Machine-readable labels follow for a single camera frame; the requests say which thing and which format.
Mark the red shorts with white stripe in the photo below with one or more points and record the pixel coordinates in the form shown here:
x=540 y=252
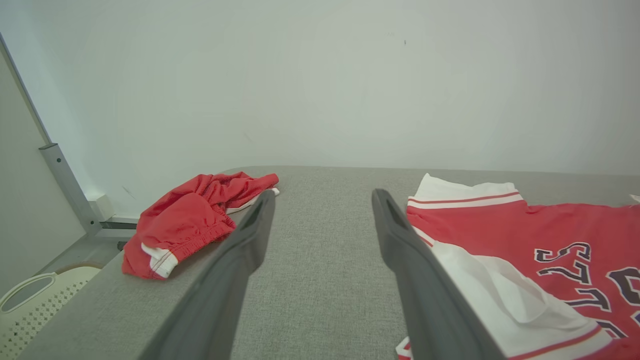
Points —
x=185 y=225

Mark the cream perforated laundry basket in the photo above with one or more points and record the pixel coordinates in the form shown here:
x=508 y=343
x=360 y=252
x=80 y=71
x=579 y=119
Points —
x=45 y=310

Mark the grey partition panel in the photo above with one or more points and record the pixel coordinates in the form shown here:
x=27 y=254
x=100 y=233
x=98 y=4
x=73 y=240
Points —
x=30 y=200

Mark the red white basketball jersey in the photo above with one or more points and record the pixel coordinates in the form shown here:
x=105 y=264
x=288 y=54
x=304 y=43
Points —
x=500 y=230

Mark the white plastic wall box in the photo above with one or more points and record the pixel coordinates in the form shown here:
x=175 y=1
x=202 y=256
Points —
x=100 y=206

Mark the black white skirting board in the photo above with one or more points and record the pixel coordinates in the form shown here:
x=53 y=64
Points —
x=120 y=224

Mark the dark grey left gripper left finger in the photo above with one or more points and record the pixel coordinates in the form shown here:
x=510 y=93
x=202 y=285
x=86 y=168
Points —
x=225 y=280

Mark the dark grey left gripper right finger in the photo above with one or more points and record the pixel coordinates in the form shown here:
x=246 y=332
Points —
x=430 y=300

